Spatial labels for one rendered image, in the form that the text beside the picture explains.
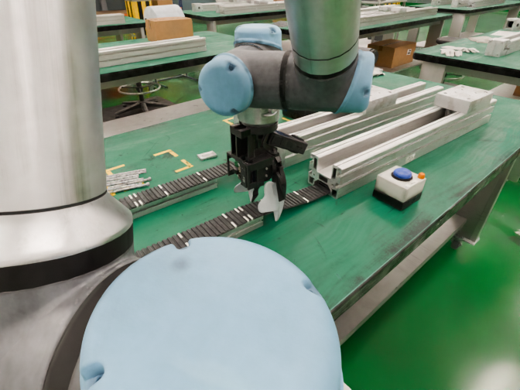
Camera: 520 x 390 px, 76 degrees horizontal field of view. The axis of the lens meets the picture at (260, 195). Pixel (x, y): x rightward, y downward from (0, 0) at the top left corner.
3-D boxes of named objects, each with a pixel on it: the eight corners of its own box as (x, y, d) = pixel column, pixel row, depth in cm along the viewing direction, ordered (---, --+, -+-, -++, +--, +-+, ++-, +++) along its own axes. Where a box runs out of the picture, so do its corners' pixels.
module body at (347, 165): (336, 200, 80) (341, 169, 75) (307, 182, 86) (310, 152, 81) (487, 122, 120) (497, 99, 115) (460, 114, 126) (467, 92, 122)
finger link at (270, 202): (258, 229, 68) (248, 186, 65) (280, 218, 70) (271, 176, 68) (267, 232, 65) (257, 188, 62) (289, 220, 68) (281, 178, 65)
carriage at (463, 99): (463, 122, 105) (471, 101, 101) (430, 113, 112) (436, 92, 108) (486, 111, 113) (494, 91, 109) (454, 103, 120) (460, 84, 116)
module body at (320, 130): (285, 168, 92) (285, 140, 87) (262, 155, 99) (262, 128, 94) (437, 108, 132) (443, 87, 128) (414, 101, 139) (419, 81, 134)
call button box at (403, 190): (401, 211, 76) (407, 188, 72) (366, 193, 82) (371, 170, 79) (420, 199, 80) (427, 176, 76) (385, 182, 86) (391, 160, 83)
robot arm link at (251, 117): (261, 87, 62) (291, 98, 57) (261, 111, 65) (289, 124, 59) (228, 94, 58) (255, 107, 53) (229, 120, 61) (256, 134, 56)
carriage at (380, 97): (364, 122, 105) (367, 101, 101) (336, 113, 112) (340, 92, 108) (394, 111, 113) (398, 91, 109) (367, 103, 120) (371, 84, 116)
